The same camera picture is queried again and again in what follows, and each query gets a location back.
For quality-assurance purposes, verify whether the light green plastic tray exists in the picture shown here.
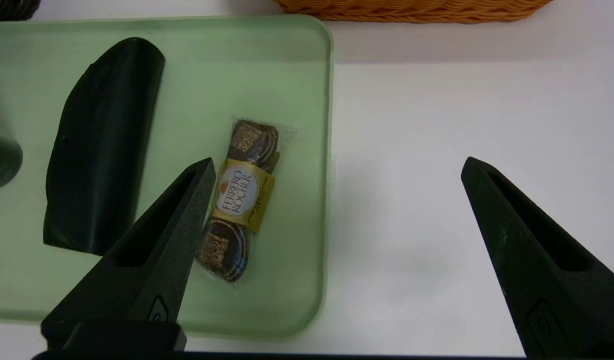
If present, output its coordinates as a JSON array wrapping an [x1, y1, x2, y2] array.
[[0, 14, 334, 340]]

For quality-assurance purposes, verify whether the black leather glasses case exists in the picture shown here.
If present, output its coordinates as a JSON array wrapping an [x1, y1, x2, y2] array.
[[43, 37, 166, 257]]

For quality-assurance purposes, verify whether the dark brown wicker basket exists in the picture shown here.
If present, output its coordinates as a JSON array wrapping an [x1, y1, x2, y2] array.
[[0, 0, 41, 22]]

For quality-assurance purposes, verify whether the chocolate ball pack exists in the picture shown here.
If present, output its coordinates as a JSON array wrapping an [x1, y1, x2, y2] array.
[[196, 118, 300, 285]]

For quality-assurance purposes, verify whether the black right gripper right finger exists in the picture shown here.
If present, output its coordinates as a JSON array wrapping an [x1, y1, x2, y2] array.
[[461, 156, 614, 358]]

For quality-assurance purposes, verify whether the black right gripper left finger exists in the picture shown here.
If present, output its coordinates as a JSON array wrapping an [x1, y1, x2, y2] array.
[[41, 157, 216, 353]]

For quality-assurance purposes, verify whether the orange wicker basket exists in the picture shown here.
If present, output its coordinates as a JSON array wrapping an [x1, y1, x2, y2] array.
[[273, 0, 555, 25]]

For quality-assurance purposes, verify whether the black face cream tube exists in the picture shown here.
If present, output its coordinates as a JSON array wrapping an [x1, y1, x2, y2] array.
[[0, 131, 23, 190]]

